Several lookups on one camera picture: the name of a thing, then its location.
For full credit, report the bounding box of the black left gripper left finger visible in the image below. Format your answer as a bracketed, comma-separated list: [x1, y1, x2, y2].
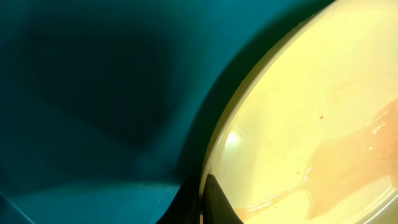
[156, 177, 200, 224]

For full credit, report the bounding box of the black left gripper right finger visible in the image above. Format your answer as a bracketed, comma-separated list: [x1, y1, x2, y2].
[202, 174, 243, 224]

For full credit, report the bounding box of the yellow-green rimmed plate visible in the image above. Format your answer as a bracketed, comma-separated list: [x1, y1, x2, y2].
[200, 0, 397, 223]

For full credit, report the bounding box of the teal plastic serving tray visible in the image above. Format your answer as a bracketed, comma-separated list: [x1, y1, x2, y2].
[1, 0, 328, 223]

